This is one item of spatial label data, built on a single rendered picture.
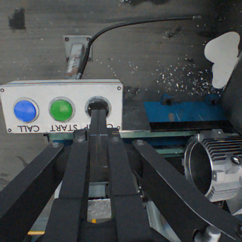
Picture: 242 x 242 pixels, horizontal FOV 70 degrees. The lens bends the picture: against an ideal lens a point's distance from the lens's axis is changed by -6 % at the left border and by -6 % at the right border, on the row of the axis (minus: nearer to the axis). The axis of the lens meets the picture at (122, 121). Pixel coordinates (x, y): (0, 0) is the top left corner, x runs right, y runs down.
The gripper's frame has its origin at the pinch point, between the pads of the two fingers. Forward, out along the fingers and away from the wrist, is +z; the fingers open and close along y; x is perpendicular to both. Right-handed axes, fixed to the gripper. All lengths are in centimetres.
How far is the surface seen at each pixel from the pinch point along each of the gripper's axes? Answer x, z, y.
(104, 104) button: 1.0, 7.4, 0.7
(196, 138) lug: -13.8, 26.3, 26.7
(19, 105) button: 1.1, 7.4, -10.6
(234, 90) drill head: 2.3, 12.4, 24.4
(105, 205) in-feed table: -61, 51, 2
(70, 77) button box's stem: 3.5, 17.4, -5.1
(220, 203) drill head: -40, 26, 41
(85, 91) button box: 2.6, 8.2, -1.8
